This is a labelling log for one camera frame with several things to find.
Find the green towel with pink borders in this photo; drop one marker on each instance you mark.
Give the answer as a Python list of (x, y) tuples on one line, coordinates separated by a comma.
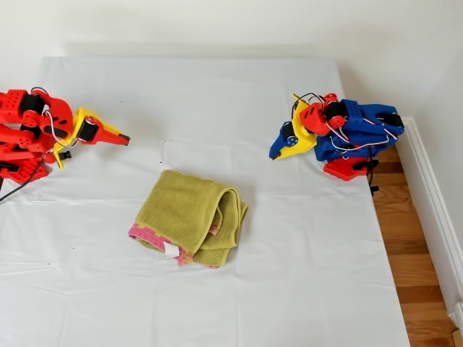
[(181, 209)]

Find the white plastic table cover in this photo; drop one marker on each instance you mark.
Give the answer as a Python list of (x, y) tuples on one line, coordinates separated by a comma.
[(217, 108)]

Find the white baseboard trim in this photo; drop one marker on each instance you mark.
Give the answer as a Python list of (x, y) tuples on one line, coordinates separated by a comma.
[(427, 173)]

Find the red arm's gripper camera board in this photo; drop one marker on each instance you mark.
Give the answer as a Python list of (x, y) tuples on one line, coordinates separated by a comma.
[(63, 157)]

